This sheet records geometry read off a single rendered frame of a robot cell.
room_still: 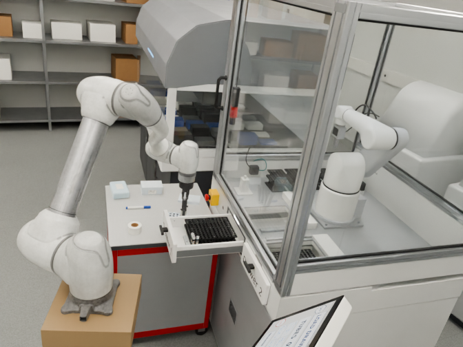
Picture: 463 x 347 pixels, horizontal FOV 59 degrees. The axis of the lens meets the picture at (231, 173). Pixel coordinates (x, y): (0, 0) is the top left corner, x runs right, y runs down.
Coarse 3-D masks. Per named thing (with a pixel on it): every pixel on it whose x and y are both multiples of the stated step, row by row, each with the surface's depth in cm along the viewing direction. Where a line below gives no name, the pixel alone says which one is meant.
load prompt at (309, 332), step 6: (324, 312) 120; (312, 318) 121; (318, 318) 118; (312, 324) 117; (318, 324) 114; (306, 330) 115; (312, 330) 113; (300, 336) 114; (306, 336) 112; (300, 342) 110; (306, 342) 108
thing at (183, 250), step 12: (180, 216) 206; (192, 216) 207; (204, 216) 209; (216, 216) 211; (228, 216) 213; (180, 228) 206; (180, 240) 197; (240, 240) 201; (180, 252) 184; (192, 252) 186; (204, 252) 188; (216, 252) 190; (228, 252) 193; (240, 252) 195
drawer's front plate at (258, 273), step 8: (248, 248) 183; (248, 256) 182; (256, 264) 173; (256, 272) 173; (256, 280) 173; (264, 280) 165; (256, 288) 173; (264, 288) 165; (264, 296) 165; (264, 304) 167
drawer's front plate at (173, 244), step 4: (164, 212) 201; (164, 216) 201; (168, 216) 198; (164, 220) 202; (168, 220) 195; (168, 224) 192; (168, 228) 191; (172, 228) 190; (168, 232) 191; (172, 232) 187; (168, 236) 191; (172, 236) 184; (172, 240) 181; (168, 244) 192; (172, 244) 181; (176, 244) 180; (168, 248) 192; (172, 248) 181; (176, 248) 180; (172, 252) 182; (172, 256) 182; (172, 260) 183
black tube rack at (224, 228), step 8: (184, 224) 204; (192, 224) 200; (200, 224) 200; (208, 224) 201; (216, 224) 202; (224, 224) 203; (200, 232) 194; (208, 232) 195; (216, 232) 196; (224, 232) 197; (232, 232) 198; (200, 240) 193; (208, 240) 194; (216, 240) 195; (224, 240) 196; (232, 240) 197
